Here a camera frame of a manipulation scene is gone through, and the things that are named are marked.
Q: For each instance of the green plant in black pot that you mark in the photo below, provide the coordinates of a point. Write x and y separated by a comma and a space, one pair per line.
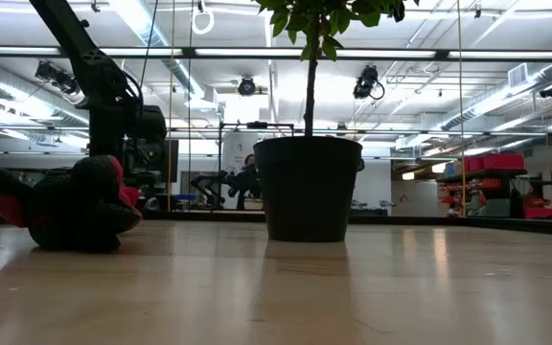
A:
307, 191

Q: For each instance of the black monitor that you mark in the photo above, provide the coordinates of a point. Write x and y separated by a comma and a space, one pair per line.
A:
170, 160

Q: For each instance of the storage rack with red bins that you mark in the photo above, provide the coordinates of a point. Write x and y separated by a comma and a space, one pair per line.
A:
496, 163

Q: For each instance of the black background robot arm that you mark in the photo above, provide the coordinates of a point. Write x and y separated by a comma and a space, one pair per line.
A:
209, 184

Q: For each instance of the black ceiling-mounted camera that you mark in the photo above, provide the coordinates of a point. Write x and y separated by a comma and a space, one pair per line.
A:
364, 84
551, 91
60, 79
246, 87

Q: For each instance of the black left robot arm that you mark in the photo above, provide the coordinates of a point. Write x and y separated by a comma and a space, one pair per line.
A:
89, 57

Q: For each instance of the red black gardening glove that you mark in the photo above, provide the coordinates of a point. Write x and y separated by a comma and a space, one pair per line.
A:
75, 211

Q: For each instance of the silver ventilation duct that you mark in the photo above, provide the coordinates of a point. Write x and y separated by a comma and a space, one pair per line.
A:
496, 96

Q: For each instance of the person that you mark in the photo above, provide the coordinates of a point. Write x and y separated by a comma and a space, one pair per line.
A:
246, 184

